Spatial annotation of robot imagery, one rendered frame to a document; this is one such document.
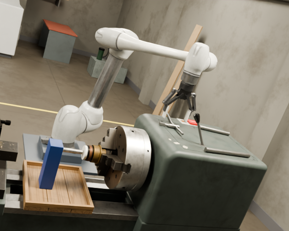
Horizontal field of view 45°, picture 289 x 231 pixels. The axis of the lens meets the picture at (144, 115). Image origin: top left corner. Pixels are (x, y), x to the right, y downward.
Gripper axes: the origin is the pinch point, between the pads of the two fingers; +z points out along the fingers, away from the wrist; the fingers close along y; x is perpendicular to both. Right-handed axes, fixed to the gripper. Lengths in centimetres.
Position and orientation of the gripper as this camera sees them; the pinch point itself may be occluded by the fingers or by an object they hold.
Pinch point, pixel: (175, 117)
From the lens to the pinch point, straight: 189.5
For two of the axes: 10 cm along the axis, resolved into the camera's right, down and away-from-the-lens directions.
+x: 3.2, 3.9, -8.7
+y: -9.0, -1.8, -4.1
